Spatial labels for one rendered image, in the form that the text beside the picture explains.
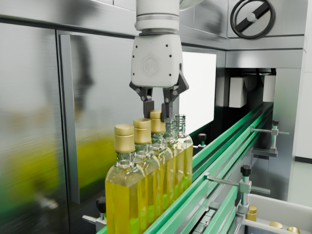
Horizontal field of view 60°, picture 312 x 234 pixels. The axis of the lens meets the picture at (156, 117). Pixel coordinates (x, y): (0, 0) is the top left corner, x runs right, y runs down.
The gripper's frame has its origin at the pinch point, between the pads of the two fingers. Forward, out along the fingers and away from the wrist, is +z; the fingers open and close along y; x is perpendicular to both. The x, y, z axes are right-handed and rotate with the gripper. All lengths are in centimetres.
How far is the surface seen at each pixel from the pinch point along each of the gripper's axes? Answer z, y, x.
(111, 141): 8.1, -12.0, -0.7
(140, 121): 0.8, 0.4, -7.3
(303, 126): 80, 23, 378
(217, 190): 29.2, 5.2, 28.5
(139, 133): 3.0, 0.4, -7.5
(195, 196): 20.9, 6.2, 6.9
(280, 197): 63, 18, 103
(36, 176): 10.6, -14.9, -18.8
